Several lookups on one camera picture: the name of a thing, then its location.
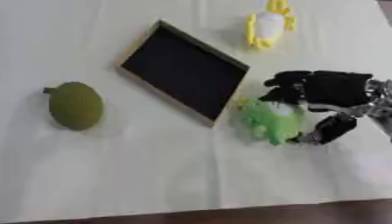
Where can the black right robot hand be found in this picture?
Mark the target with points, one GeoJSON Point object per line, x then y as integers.
{"type": "Point", "coordinates": [334, 87]}

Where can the green soft toy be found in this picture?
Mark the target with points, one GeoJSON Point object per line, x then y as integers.
{"type": "Point", "coordinates": [270, 121]}

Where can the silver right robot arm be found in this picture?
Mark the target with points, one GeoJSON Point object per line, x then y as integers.
{"type": "Point", "coordinates": [382, 105]}

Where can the cardboard box with black inside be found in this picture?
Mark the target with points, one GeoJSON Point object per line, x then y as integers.
{"type": "Point", "coordinates": [186, 70]}

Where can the yellow and white soft toy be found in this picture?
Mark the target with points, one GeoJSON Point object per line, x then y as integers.
{"type": "Point", "coordinates": [269, 24]}

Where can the olive green toy fruit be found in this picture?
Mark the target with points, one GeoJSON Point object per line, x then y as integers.
{"type": "Point", "coordinates": [75, 105]}

